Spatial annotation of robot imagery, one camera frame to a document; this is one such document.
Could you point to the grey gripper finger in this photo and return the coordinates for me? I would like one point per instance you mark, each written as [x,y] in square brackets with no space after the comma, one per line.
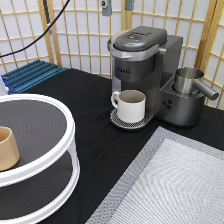
[106,7]
[129,4]

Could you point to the grey coffee machine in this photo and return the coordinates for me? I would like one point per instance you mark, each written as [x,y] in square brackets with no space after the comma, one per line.
[146,59]

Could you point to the wooden shoji screen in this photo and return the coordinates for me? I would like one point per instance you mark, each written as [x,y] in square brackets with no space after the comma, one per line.
[73,33]

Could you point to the steel milk frother cup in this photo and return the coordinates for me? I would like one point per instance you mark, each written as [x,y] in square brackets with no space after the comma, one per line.
[190,80]

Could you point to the white ceramic mug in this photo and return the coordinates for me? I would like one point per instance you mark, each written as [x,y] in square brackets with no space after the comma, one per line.
[129,105]

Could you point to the blue ribbed tray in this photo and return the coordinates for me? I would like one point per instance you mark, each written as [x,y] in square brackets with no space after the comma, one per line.
[27,76]

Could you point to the white two-tier round shelf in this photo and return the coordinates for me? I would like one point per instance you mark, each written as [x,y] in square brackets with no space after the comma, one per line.
[48,169]

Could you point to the tan wooden cup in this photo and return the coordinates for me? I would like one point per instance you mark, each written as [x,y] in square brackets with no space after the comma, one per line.
[9,153]

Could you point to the grey woven placemat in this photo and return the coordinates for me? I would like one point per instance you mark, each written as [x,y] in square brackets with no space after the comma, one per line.
[173,180]

